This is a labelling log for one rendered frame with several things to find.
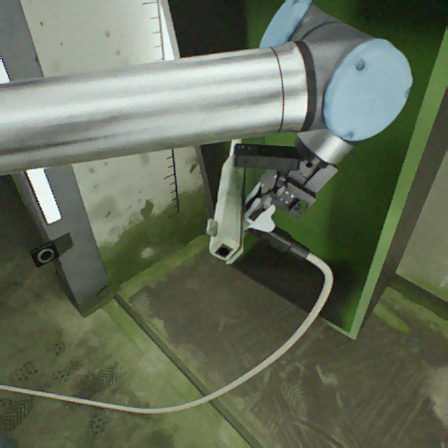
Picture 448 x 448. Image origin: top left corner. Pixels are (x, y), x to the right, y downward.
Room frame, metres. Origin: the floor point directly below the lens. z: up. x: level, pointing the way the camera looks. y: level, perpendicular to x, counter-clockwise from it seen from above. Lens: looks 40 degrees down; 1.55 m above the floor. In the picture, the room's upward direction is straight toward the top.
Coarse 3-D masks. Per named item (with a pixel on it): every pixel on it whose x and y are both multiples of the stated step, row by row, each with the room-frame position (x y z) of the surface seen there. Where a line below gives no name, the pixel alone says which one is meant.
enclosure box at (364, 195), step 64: (192, 0) 0.98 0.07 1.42; (256, 0) 1.18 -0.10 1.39; (320, 0) 1.05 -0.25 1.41; (384, 0) 0.94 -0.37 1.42; (384, 128) 0.95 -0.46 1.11; (320, 192) 1.12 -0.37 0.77; (384, 192) 0.95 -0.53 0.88; (256, 256) 1.06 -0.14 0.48; (320, 256) 1.03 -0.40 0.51; (384, 256) 0.59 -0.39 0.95
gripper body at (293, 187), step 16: (304, 160) 0.52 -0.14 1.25; (320, 160) 0.50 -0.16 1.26; (272, 176) 0.53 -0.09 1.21; (288, 176) 0.52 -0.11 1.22; (304, 176) 0.52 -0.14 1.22; (320, 176) 0.51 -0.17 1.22; (288, 192) 0.50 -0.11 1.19; (304, 192) 0.50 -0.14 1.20; (288, 208) 0.51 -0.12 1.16; (304, 208) 0.50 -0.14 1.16
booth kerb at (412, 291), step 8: (392, 280) 1.24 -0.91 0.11; (400, 280) 1.22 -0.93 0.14; (408, 280) 1.19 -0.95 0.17; (392, 288) 1.23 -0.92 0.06; (400, 288) 1.20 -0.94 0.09; (408, 288) 1.18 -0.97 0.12; (416, 288) 1.16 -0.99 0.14; (424, 288) 1.14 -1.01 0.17; (408, 296) 1.17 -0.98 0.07; (416, 296) 1.15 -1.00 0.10; (424, 296) 1.12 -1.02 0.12; (432, 296) 1.10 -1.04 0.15; (440, 296) 1.09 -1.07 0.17; (424, 304) 1.11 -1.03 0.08; (432, 304) 1.09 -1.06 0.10; (440, 304) 1.07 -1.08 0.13; (440, 312) 1.05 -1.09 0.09
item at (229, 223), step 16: (224, 176) 0.65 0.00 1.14; (240, 176) 0.64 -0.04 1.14; (224, 192) 0.58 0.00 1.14; (240, 192) 0.58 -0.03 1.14; (224, 208) 0.51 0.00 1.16; (240, 208) 0.53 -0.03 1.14; (208, 224) 0.47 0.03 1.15; (224, 224) 0.46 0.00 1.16; (240, 224) 0.48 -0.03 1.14; (224, 240) 0.42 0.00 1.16; (240, 240) 0.44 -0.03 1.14; (272, 240) 0.51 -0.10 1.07; (288, 240) 0.52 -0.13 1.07; (224, 256) 0.42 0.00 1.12; (304, 256) 0.51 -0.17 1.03
